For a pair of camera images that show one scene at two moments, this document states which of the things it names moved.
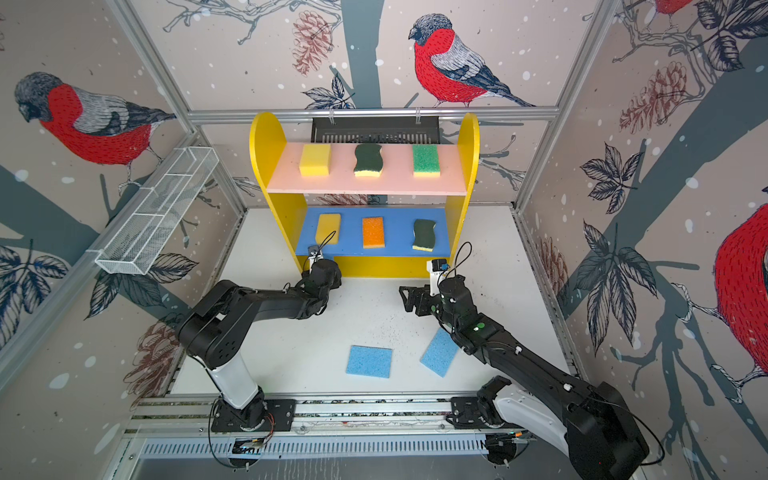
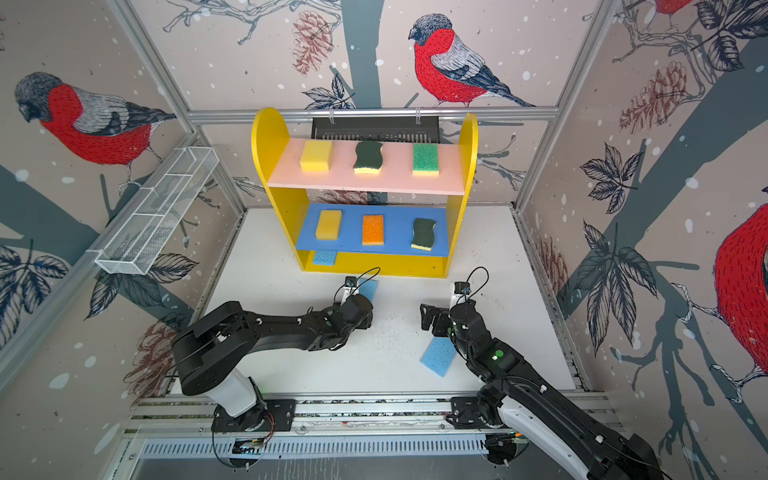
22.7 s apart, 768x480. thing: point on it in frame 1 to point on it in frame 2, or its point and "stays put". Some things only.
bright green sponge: [426, 160] stays put
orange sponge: [373, 232] stays put
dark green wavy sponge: [369, 162] stays put
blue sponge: [369, 361] to [368, 287]
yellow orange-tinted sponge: [326, 225] stays put
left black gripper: [338, 279] to [367, 323]
